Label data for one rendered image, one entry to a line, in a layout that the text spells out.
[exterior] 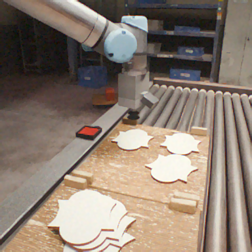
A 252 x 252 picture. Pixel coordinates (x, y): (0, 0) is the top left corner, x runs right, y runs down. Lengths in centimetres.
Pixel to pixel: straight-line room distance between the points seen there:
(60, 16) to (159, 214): 47
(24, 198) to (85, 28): 44
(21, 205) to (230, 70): 481
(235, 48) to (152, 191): 461
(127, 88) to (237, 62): 447
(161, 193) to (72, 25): 44
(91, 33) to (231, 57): 466
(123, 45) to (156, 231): 40
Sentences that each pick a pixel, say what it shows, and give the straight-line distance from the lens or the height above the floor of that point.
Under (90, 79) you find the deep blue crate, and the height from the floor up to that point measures 17.
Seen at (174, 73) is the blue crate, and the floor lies 26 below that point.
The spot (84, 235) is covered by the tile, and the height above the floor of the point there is 97.
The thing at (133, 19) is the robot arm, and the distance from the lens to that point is 72.
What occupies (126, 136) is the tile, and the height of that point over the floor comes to 94.
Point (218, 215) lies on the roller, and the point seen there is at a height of 92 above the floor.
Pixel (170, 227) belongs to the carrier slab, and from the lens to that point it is 55.
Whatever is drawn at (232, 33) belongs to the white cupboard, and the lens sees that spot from 508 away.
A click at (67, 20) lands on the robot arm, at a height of 133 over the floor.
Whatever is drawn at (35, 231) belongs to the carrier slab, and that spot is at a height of 94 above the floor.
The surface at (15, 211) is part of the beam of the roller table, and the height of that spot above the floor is 92.
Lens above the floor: 133
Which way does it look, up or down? 24 degrees down
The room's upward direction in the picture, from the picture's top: straight up
